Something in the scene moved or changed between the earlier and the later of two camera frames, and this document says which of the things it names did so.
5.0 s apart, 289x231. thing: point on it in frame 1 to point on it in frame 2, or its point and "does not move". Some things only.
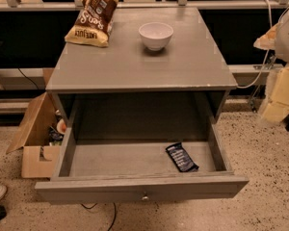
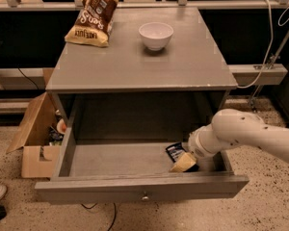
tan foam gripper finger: x=268 y=40 to x=186 y=162
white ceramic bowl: x=156 y=36 does not move
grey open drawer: x=102 y=170 does not move
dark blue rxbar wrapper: x=181 y=158 does not move
